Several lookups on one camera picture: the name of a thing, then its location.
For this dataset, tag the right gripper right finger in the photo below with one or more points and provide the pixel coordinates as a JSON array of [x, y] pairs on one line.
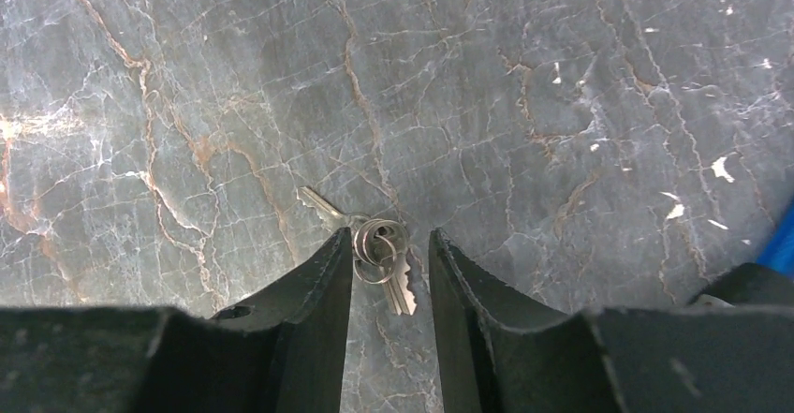
[[730, 349]]

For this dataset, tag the silver key bunch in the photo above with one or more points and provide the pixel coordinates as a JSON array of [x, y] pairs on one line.
[[380, 248]]

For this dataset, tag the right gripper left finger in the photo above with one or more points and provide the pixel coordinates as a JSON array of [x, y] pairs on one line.
[[281, 349]]

